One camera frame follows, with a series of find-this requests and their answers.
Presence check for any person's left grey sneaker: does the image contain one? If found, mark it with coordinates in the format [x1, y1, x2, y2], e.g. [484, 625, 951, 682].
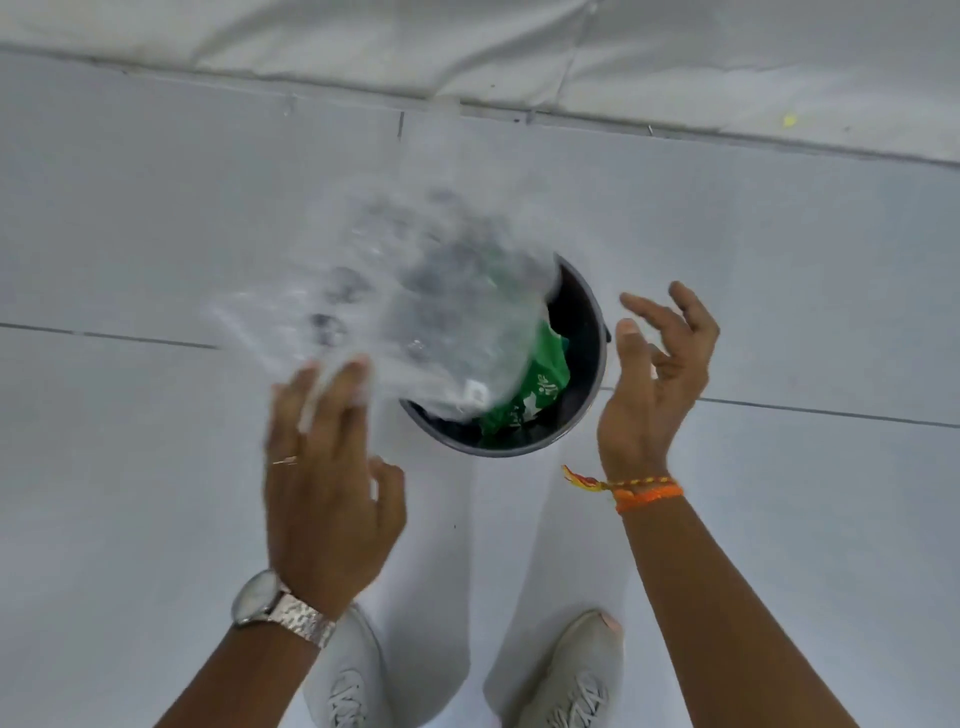
[303, 605, 391, 728]

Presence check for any silver metal wristwatch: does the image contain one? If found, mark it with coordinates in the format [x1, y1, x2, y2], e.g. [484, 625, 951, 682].
[230, 569, 339, 650]

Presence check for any clear plastic wrap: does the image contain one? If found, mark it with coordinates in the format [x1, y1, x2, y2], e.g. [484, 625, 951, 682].
[209, 112, 564, 436]

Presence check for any orange thread bracelet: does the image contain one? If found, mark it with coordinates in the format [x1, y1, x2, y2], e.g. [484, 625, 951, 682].
[562, 464, 685, 515]

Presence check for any person's left forearm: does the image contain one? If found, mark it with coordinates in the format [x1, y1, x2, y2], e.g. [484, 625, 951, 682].
[153, 622, 324, 728]

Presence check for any person's right grey sneaker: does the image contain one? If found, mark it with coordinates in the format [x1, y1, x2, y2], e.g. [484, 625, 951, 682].
[483, 608, 625, 728]

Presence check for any person's left hand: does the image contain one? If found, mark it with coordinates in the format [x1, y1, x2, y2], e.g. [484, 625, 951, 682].
[263, 356, 408, 620]

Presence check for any person's right hand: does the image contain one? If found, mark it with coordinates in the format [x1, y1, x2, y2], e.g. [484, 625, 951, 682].
[596, 281, 721, 487]

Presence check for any person's grey sneaker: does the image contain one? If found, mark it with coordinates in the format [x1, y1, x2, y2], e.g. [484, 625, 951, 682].
[483, 608, 625, 728]
[303, 605, 391, 728]

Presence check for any person's right forearm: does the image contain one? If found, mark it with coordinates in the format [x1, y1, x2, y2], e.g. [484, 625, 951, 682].
[618, 491, 860, 728]

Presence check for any green Sprite plastic wrapper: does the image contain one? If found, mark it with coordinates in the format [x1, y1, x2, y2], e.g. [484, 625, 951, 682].
[478, 318, 573, 438]

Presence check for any black plastic trash bin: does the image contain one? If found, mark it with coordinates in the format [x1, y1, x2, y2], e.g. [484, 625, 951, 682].
[397, 251, 613, 459]

